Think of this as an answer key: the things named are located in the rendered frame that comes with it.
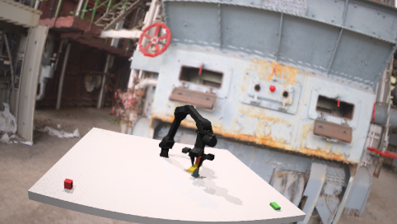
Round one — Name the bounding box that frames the small green block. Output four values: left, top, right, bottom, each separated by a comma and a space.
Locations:
269, 202, 281, 210

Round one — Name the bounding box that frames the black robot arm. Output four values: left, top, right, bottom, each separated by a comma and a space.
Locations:
159, 105, 217, 158

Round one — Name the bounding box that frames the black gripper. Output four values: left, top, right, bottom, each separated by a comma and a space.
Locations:
181, 142, 215, 168

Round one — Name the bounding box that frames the small red cube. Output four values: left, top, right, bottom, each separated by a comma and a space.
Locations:
63, 179, 73, 189

